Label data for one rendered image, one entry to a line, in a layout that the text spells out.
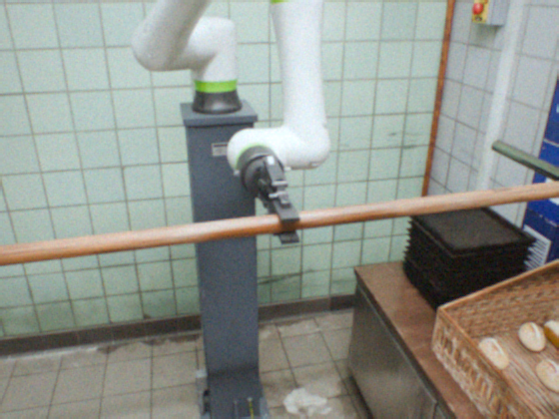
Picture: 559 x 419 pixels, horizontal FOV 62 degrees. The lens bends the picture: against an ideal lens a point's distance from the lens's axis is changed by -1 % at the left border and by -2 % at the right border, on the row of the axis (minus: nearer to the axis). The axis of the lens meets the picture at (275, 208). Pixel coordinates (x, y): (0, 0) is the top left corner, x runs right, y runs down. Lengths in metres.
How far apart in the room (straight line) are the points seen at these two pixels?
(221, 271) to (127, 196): 0.68
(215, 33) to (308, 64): 0.36
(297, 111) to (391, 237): 1.46
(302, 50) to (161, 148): 1.06
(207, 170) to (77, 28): 0.79
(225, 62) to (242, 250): 0.57
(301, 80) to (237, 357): 1.06
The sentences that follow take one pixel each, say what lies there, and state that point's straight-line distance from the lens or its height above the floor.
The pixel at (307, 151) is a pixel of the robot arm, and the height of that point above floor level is 1.19.
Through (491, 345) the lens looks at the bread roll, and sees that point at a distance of 1.45.
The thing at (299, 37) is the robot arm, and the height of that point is 1.43.
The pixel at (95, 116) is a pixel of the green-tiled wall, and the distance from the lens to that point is 1.96.
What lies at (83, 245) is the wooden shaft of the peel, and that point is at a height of 1.18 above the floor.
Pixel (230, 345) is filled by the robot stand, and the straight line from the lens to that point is 1.71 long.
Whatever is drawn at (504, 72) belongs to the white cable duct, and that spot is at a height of 1.26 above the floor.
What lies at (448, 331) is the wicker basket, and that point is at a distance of 1.38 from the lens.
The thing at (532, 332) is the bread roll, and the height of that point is 0.64.
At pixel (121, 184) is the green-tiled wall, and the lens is 2.03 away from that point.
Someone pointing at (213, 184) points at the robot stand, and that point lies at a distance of 1.39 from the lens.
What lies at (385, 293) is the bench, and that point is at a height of 0.58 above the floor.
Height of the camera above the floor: 1.52
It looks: 25 degrees down
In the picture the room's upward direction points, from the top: straight up
